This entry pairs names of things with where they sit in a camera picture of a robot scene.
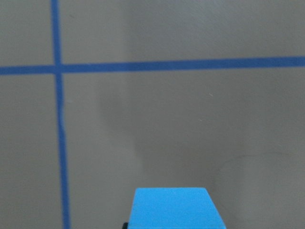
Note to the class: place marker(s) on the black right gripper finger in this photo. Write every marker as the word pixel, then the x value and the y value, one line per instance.
pixel 125 225

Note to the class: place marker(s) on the blue wooden block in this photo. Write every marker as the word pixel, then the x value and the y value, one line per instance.
pixel 174 208

